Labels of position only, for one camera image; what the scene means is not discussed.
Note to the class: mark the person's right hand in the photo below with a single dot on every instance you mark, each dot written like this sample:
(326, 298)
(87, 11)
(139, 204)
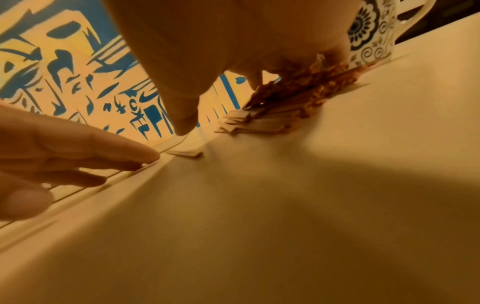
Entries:
(210, 41)

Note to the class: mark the person's left hand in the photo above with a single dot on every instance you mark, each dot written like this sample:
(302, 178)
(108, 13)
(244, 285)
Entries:
(56, 148)

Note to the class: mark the row of laid wooden sticks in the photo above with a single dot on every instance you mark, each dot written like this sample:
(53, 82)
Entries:
(112, 175)

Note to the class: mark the blue patterned mat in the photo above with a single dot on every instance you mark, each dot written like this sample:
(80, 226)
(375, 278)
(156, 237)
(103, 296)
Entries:
(71, 65)

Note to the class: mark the pile of red-tipped matchsticks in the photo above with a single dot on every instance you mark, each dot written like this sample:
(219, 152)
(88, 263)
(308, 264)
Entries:
(296, 98)

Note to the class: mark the single wooden matchstick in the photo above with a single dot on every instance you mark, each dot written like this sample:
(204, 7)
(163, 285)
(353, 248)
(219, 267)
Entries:
(184, 153)

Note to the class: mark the white mug with floral print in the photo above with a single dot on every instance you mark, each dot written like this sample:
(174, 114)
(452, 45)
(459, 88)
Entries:
(373, 32)

